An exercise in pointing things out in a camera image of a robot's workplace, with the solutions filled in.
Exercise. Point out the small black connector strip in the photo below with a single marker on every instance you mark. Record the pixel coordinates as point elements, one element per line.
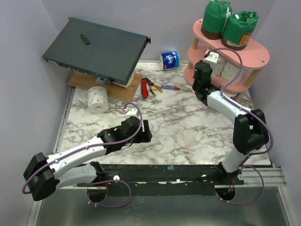
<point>85,39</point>

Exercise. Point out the blue handled screwdriver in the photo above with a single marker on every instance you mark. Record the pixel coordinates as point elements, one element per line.
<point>169,87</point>

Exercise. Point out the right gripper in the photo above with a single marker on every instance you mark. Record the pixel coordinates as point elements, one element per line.
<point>202,69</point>

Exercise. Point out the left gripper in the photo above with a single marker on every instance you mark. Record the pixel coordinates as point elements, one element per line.
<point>144,137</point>

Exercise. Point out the wooden board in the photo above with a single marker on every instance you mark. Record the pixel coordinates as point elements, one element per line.
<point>85,81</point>

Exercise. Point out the pink three-tier shelf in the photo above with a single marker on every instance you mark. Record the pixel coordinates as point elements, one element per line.
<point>254,57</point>

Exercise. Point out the black metal base rail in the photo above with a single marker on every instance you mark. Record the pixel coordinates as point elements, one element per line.
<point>163,180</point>

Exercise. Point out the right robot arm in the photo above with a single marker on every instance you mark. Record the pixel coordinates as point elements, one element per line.
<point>249,133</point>

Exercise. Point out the blue wrapped roll at back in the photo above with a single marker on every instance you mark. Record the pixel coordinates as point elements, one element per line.
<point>169,60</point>

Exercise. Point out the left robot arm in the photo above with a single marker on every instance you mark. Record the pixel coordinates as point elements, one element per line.
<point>45,174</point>

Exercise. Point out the white floral paper towel roll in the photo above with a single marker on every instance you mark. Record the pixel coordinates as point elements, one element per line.
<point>230,71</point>

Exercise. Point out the dark grey network switch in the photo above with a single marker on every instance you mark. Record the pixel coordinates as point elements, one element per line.
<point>111,56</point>

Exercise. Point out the yellow handled pliers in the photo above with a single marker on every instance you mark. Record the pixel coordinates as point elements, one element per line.
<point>152,86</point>

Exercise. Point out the red handled cutter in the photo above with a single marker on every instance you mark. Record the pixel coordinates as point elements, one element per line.
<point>144,88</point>

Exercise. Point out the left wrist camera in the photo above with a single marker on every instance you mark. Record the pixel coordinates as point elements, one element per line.
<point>131,111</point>

